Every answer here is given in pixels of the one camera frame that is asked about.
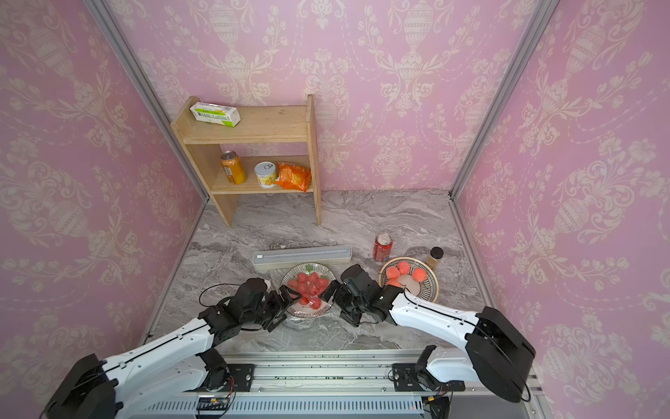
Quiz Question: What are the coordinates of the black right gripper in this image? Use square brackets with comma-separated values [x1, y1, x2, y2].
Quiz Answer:
[318, 280, 371, 326]

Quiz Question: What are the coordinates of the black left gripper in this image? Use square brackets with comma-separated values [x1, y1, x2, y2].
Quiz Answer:
[243, 285, 305, 333]

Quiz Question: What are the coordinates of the clear plastic wrap sheet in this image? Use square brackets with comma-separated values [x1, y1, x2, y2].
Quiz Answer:
[276, 260, 341, 331]

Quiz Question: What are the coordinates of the patterned plate of strawberries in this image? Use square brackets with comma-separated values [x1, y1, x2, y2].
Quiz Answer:
[279, 261, 338, 321]

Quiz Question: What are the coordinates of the cream plastic wrap dispenser box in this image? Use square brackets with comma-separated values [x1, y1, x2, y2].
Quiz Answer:
[251, 245, 352, 272]

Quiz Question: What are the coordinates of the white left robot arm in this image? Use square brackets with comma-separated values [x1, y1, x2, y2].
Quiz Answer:
[41, 278, 302, 418]

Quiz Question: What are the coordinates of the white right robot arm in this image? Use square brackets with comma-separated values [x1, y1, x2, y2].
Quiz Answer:
[319, 265, 536, 403]

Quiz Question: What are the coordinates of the striped plate of peaches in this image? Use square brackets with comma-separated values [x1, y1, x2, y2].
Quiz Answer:
[378, 257, 440, 303]

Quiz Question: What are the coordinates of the red soda can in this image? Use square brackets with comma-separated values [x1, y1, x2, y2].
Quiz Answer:
[373, 232, 394, 262]

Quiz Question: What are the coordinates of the brown spice jar black lid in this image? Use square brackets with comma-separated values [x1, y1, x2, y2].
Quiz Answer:
[425, 246, 444, 272]

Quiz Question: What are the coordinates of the orange chip bag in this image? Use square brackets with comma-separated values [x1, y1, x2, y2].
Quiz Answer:
[274, 162, 312, 192]

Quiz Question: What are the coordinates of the white yellow snack cup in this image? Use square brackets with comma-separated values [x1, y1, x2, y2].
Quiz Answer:
[254, 162, 277, 189]

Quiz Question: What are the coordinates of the orange drink can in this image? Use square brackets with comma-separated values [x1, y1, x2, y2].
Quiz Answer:
[221, 150, 247, 185]

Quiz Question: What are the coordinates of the wooden two-tier shelf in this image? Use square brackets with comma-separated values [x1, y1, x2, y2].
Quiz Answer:
[171, 94, 322, 227]

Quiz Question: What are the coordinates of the white green carton box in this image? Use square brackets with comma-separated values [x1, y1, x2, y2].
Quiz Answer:
[190, 102, 241, 127]

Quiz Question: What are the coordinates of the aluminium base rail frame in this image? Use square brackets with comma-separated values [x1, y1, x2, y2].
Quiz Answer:
[131, 348, 552, 418]

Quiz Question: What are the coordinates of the left aluminium corner post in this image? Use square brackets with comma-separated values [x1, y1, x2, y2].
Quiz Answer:
[84, 0, 209, 202]

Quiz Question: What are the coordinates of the aluminium corner post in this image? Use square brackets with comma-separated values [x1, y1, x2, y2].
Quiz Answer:
[450, 0, 559, 203]
[84, 0, 209, 202]

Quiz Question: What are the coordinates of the right aluminium corner post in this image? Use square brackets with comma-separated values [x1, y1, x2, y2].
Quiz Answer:
[450, 0, 559, 203]

